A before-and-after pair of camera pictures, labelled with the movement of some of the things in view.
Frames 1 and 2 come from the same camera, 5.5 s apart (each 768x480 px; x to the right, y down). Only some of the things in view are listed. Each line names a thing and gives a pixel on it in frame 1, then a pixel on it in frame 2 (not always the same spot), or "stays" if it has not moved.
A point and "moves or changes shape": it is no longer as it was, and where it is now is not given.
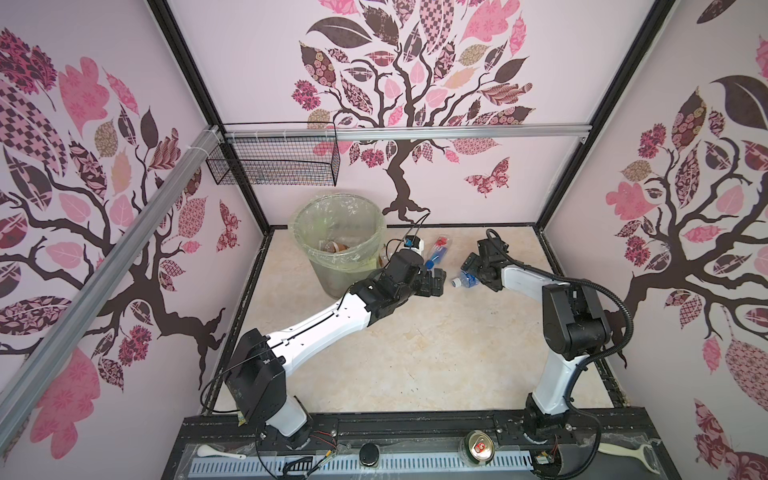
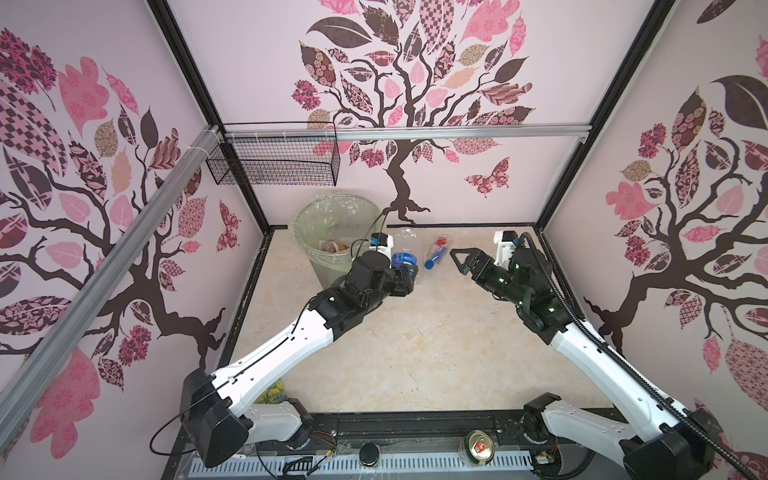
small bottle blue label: x=465 y=280 moves or changes shape
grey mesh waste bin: x=341 y=236 stays
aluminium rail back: x=415 y=134 stays
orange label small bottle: x=334 y=247 stays
